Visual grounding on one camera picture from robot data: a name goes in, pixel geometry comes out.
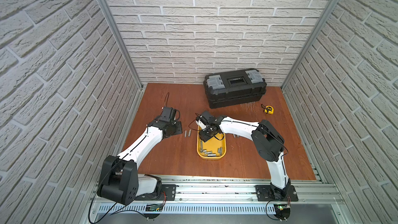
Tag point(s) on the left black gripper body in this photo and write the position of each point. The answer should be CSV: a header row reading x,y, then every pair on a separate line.
x,y
174,127

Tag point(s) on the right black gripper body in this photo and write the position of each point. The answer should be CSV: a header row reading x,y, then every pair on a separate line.
x,y
205,134

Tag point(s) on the yellow plastic tray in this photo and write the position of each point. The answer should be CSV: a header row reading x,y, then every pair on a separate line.
x,y
217,138

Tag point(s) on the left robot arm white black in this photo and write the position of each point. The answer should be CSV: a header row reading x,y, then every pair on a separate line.
x,y
120,181

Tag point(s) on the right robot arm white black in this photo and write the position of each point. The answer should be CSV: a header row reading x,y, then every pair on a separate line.
x,y
267,140

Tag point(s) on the silver sockets in tray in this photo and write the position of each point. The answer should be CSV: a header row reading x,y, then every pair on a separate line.
x,y
211,150

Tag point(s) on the black plastic toolbox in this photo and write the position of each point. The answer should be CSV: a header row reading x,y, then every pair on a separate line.
x,y
234,87

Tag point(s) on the yellow tape measure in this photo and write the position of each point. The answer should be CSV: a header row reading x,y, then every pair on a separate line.
x,y
268,109

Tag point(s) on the left green circuit board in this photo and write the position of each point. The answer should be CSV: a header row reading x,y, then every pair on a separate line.
x,y
154,207

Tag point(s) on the green circuit board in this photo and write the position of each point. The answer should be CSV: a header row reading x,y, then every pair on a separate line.
x,y
282,208
154,207

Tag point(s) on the right green circuit board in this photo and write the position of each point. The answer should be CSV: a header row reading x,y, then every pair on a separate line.
x,y
282,208

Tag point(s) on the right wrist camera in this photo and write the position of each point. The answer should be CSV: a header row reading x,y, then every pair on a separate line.
x,y
201,122

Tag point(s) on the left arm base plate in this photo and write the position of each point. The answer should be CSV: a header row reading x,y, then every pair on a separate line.
x,y
167,192

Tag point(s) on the aluminium rail frame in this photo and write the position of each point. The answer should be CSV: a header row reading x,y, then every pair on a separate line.
x,y
197,195

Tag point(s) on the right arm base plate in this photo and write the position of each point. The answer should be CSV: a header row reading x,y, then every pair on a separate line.
x,y
267,193

